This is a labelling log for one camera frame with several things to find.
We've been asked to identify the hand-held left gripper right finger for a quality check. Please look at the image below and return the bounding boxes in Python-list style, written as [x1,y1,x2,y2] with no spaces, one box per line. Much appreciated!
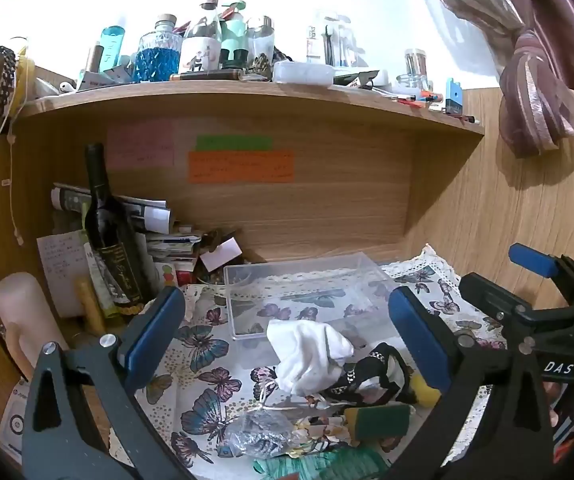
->
[388,286,558,480]

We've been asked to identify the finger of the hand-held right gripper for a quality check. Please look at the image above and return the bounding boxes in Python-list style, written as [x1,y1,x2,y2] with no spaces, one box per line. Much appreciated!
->
[508,243,574,311]
[458,272,535,333]

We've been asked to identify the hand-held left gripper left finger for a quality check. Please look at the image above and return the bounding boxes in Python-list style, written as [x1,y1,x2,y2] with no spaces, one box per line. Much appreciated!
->
[21,285,199,480]

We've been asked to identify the white cloth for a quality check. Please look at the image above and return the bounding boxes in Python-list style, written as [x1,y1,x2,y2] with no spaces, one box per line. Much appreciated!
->
[266,319,356,397]

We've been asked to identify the clear plastic box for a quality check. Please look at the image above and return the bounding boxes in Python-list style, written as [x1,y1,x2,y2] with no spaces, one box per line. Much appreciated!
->
[223,252,401,342]

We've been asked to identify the person's right hand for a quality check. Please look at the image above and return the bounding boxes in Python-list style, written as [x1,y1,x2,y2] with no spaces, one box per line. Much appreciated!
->
[541,381,566,431]

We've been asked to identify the butterfly print tablecloth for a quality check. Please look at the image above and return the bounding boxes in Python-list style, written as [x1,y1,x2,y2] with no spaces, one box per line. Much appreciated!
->
[107,244,512,480]

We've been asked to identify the black patterned fabric band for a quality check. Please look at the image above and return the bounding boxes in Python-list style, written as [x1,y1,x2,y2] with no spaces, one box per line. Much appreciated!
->
[324,342,414,407]

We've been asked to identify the yellow tube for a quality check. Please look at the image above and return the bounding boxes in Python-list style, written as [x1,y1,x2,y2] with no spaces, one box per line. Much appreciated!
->
[76,277,106,337]

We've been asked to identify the stack of small paper boxes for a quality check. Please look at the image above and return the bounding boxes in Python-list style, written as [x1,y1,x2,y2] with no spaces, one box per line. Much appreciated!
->
[144,226,204,287]

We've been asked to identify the green and yellow sponge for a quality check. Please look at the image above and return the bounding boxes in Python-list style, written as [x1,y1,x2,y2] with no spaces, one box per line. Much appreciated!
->
[343,404,414,445]

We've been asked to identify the dark wine bottle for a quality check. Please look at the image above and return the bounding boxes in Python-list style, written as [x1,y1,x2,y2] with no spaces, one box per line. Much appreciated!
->
[82,143,154,319]

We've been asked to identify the white card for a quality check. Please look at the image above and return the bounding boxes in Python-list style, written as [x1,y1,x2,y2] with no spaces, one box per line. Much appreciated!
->
[199,237,244,272]

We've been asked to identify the white handwritten note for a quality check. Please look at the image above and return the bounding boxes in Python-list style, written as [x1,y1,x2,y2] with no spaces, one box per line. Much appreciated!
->
[36,231,94,319]

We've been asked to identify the rolled magazine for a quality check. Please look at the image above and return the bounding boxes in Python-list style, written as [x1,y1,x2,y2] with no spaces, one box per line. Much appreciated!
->
[50,183,174,234]

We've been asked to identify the floral printed cloth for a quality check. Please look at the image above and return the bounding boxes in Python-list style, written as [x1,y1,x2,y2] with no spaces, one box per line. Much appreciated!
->
[291,409,364,453]

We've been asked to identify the pink plastic bottle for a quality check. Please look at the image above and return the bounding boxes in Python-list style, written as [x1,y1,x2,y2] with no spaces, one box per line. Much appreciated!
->
[0,272,71,382]

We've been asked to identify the clear plastic bag with ribbon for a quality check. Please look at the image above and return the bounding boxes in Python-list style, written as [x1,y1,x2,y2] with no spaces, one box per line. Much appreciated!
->
[221,406,309,459]

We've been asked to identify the green knitted cloth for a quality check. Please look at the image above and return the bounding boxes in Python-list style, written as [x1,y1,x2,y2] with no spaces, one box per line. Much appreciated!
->
[253,447,394,480]

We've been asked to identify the white paper with circle print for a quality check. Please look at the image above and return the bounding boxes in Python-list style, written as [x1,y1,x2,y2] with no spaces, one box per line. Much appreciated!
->
[0,379,34,457]

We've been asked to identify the blue and black stamp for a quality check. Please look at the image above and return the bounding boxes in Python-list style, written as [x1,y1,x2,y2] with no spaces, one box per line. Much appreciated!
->
[443,78,464,116]

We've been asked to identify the orange sticky note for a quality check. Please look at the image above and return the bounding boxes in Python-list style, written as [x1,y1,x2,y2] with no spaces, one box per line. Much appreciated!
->
[187,150,295,184]

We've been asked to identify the pink sticky note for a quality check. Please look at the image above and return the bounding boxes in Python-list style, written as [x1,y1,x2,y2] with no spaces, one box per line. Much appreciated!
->
[107,120,175,170]

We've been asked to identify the orange pens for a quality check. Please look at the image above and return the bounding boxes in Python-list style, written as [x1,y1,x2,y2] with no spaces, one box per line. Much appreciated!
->
[396,90,444,109]

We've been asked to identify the green sticky note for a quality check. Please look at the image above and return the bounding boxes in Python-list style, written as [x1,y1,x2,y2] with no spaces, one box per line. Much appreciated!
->
[195,135,274,151]

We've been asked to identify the striped mauve curtain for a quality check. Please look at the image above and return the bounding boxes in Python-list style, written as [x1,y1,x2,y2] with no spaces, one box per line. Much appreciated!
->
[409,0,574,159]

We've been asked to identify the glass jar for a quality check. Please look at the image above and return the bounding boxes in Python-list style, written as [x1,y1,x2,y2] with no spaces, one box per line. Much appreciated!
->
[396,48,431,92]

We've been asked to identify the wooden shelf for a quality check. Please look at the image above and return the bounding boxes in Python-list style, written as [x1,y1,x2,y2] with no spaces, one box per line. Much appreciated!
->
[0,47,486,386]

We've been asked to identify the small white box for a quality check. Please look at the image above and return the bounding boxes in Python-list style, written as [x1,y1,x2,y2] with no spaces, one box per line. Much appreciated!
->
[78,66,134,92]

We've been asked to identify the brown pen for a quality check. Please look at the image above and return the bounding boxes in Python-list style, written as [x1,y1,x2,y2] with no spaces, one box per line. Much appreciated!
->
[169,70,244,82]

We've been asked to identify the blue faceted glass bottle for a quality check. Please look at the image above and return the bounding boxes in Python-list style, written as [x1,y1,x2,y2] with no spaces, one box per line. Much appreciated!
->
[133,13,184,84]

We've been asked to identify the teal plastic bottle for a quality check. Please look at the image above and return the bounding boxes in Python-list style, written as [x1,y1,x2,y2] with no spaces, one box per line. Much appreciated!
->
[100,26,126,74]

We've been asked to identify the clear bottle with white label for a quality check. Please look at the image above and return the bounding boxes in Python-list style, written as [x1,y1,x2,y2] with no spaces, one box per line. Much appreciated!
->
[179,0,223,75]

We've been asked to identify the clear plastic case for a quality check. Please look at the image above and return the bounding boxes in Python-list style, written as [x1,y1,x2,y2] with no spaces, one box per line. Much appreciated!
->
[272,60,336,86]

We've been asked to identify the clear acrylic pen holder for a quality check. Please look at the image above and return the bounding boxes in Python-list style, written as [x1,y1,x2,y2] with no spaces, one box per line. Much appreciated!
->
[306,10,364,69]

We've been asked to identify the clear glass bottle silver cap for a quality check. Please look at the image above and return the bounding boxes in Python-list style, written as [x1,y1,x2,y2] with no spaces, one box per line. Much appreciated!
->
[246,15,275,69]

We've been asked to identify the white cable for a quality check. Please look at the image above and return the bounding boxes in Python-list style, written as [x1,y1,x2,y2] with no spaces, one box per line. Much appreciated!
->
[1,107,24,247]

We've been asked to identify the black braided strap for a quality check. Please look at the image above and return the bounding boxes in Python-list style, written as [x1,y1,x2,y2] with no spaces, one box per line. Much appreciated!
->
[0,45,19,152]

